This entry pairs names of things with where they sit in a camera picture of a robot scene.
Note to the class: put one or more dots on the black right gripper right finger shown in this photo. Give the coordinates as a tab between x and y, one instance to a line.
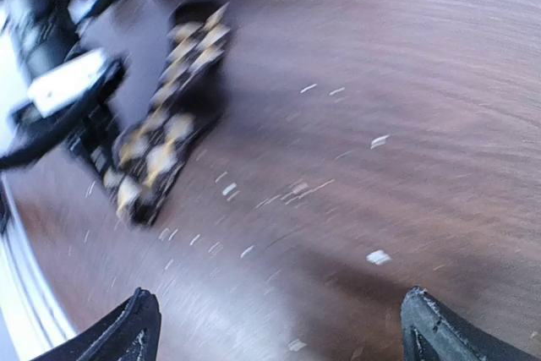
433	331

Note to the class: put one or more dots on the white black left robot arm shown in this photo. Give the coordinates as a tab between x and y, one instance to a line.
45	34

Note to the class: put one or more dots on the aluminium front rail frame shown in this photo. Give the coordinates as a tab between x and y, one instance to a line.
35	320

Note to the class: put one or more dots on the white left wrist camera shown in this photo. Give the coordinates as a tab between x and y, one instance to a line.
63	85

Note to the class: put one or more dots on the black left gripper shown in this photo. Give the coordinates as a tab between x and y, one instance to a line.
86	127

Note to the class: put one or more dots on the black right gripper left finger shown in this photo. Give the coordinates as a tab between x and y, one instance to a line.
129	332

